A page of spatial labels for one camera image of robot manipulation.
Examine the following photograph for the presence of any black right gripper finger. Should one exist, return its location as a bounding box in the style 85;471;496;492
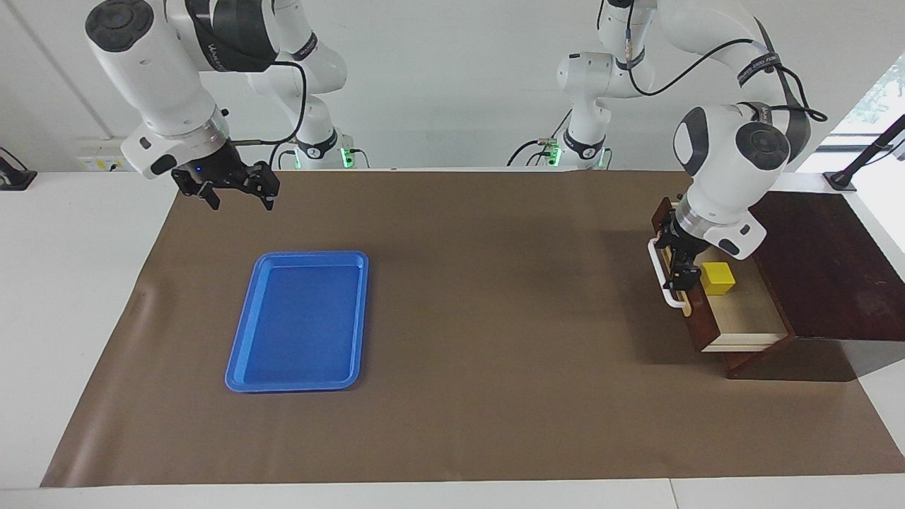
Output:
178;177;222;211
240;160;281;212

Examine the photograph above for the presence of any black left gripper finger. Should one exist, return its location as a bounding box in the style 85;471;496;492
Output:
682;251;705;292
660;247;685;292

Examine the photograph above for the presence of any yellow cube block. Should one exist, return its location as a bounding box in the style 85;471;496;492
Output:
699;262;737;296

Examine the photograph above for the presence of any wooden drawer with white handle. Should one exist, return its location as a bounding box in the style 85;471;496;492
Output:
648;197;790;353

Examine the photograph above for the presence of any dark wooden drawer cabinet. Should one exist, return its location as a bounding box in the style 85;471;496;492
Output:
713;189;905;381

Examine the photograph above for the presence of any blue plastic tray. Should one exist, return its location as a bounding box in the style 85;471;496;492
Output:
225;250;370;394

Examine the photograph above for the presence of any black table clamp stand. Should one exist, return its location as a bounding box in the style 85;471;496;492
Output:
0;146;38;192

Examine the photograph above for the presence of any brown table mat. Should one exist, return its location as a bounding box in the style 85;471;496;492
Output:
40;168;905;488

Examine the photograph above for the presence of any black right base cable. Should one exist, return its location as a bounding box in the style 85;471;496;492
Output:
267;137;370;171

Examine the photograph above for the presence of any black base cable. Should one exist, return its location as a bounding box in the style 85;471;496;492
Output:
506;107;575;169
267;137;370;171

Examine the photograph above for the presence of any white wall socket box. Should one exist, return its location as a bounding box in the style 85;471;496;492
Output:
74;136;146;172

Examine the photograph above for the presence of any black left base cable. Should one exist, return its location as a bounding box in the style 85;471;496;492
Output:
506;107;575;169

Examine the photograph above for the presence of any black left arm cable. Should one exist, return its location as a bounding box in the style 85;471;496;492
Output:
600;0;829;125

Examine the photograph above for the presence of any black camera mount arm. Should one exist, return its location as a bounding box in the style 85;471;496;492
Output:
823;113;905;193

